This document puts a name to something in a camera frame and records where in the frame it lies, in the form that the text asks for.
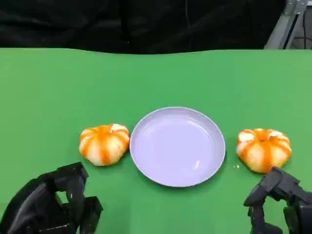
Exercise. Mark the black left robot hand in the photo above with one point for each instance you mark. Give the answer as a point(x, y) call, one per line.
point(36, 207)

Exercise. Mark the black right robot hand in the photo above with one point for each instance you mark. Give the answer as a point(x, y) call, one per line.
point(280, 185)

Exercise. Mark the orange white toy bread roll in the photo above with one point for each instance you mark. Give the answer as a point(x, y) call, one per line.
point(103, 146)
point(263, 151)

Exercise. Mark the lilac plate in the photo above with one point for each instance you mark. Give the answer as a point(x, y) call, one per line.
point(178, 146)

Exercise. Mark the green table cloth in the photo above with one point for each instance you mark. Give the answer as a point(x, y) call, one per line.
point(156, 80)

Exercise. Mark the black backdrop cloth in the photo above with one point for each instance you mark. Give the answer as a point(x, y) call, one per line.
point(97, 22)

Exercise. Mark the aluminium frame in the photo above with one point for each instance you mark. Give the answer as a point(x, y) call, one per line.
point(287, 26)

